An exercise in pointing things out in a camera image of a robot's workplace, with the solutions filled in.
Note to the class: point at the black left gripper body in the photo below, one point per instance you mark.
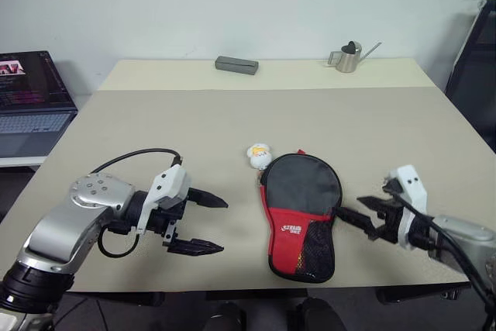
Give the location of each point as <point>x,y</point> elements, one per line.
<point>170,214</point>

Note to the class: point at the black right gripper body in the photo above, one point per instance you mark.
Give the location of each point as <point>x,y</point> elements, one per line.
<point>391,222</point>

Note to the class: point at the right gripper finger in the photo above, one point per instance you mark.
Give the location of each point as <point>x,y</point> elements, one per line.
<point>356,220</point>
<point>376,206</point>

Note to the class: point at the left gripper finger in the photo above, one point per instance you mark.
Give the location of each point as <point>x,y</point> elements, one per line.
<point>207,200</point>
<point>195,247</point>

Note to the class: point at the white plush charm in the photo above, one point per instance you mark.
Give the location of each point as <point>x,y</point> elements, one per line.
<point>259,156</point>

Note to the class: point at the black red paddle case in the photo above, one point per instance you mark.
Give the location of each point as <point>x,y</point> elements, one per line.
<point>290,238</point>

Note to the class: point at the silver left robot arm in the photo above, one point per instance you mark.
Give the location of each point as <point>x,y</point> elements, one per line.
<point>77,222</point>

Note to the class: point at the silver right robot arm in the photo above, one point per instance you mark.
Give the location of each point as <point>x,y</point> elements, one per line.
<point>465,238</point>

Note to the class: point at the grey rectangular block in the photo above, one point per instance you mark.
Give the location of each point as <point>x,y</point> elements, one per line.
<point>236,64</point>

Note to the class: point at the dark rounded shape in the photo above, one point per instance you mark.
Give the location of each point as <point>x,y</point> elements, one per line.
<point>228,319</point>

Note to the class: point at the steel watering can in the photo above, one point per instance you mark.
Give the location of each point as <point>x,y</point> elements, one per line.
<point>348,60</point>

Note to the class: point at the black chair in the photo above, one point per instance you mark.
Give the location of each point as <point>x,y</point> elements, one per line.
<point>474,87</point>

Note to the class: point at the white side table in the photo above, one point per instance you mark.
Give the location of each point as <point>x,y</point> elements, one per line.
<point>23,161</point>

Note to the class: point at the open laptop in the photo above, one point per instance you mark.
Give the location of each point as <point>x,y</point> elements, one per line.
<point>31,114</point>

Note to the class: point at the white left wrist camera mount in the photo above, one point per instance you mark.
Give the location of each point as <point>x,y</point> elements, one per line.
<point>170,187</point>

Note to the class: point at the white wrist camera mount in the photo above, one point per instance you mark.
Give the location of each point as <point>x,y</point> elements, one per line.
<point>170,187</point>
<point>412,187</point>

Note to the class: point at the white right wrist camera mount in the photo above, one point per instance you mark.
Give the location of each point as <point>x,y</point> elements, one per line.
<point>412,187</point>

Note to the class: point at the black table frame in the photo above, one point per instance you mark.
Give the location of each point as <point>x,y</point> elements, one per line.
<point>418,294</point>

